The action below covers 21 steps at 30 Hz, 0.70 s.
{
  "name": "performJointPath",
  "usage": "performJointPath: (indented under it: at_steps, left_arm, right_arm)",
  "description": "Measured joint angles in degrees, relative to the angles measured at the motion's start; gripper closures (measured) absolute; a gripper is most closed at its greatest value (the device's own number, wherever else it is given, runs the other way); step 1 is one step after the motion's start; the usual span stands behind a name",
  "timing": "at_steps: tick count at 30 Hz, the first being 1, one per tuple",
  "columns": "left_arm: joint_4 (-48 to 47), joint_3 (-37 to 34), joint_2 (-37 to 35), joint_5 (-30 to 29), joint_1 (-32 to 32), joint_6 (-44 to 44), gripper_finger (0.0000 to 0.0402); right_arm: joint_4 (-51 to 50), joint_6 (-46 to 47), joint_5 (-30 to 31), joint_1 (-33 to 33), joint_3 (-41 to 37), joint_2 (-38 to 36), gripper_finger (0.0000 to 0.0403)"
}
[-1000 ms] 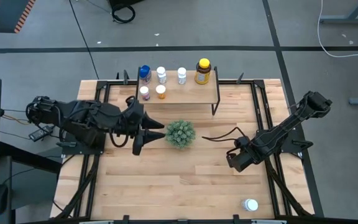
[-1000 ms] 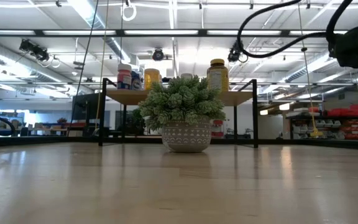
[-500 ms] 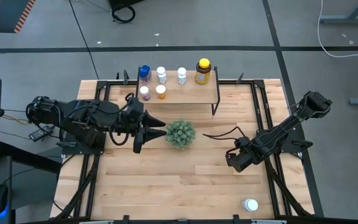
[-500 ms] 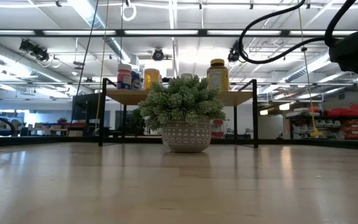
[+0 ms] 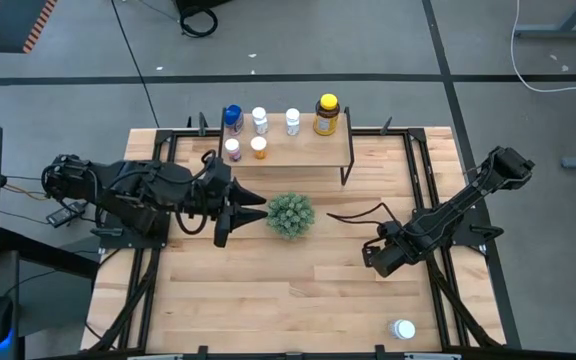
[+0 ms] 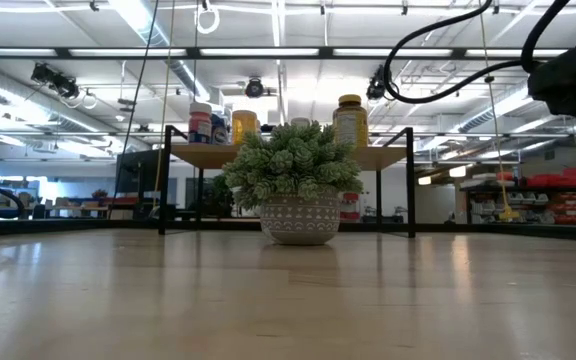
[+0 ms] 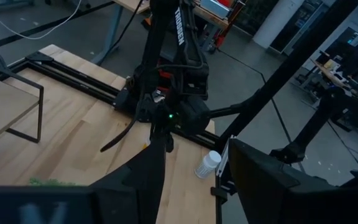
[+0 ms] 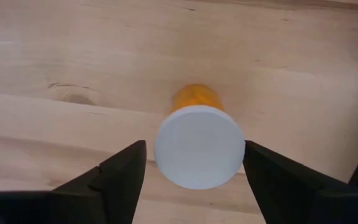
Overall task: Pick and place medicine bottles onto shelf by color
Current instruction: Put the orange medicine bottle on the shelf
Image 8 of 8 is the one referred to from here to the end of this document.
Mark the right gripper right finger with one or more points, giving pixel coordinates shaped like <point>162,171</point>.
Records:
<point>291,193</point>

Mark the yellow-lidded jar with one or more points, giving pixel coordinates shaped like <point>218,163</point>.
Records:
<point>197,146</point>

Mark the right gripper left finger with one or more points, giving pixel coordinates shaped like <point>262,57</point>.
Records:
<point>110,193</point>

